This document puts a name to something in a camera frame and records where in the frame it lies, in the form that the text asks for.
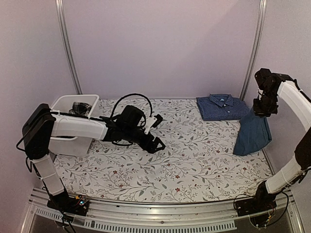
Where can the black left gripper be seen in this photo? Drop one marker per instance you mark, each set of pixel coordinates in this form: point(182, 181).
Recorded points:
point(152, 149)

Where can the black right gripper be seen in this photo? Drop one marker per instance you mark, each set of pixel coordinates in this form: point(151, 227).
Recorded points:
point(258, 111)

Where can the teal blue garment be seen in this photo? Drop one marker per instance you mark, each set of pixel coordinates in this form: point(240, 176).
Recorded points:
point(254, 134)

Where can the blue plaid button shirt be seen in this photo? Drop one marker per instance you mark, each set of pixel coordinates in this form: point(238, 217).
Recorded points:
point(217, 107)

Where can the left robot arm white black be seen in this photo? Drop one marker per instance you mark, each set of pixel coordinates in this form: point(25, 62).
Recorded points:
point(48, 131)

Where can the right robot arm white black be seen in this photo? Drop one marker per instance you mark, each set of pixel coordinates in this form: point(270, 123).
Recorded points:
point(274, 87)

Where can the white plastic laundry bin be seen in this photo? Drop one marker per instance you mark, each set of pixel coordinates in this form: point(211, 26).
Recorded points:
point(73, 146)

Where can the floral patterned table cloth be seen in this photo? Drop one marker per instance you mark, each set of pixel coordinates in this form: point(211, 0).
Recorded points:
point(196, 165)

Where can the black white plaid garment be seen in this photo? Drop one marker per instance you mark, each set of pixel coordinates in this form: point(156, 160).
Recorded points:
point(80, 108)

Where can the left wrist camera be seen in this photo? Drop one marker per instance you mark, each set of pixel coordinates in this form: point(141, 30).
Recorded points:
point(134, 117)

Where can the aluminium front rail base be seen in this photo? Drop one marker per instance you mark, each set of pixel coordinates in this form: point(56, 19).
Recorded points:
point(114, 216)

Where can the right aluminium frame post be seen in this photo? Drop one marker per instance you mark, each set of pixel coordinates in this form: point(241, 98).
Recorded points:
point(255, 47)

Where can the aluminium frame post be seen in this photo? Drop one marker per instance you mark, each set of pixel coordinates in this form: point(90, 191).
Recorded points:
point(66, 43)
point(255, 47)

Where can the left aluminium frame post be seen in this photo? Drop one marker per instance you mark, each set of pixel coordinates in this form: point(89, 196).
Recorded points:
point(66, 43)

